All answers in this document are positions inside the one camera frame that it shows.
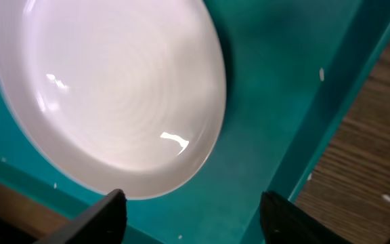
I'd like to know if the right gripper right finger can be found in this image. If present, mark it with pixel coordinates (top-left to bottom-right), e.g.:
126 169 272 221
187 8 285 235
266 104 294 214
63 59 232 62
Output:
259 191 349 244

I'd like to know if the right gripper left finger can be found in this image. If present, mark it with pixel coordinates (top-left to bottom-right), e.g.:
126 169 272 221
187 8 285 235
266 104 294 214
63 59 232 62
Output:
34 189 127 244

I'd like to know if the white plate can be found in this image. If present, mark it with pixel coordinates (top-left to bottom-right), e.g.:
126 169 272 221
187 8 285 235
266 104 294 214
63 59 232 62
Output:
0 0 226 199

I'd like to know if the teal serving tray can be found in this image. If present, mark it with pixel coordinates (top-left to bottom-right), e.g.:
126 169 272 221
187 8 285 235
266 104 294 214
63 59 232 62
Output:
0 1 390 243

